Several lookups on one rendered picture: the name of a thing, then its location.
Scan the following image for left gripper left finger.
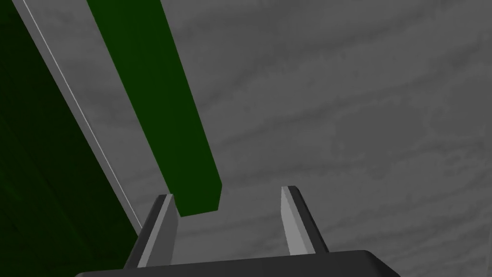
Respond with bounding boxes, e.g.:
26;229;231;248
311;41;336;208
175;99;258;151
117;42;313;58
123;194;180;270

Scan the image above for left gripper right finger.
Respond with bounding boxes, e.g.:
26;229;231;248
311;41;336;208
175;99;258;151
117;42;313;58
281;186;330;256

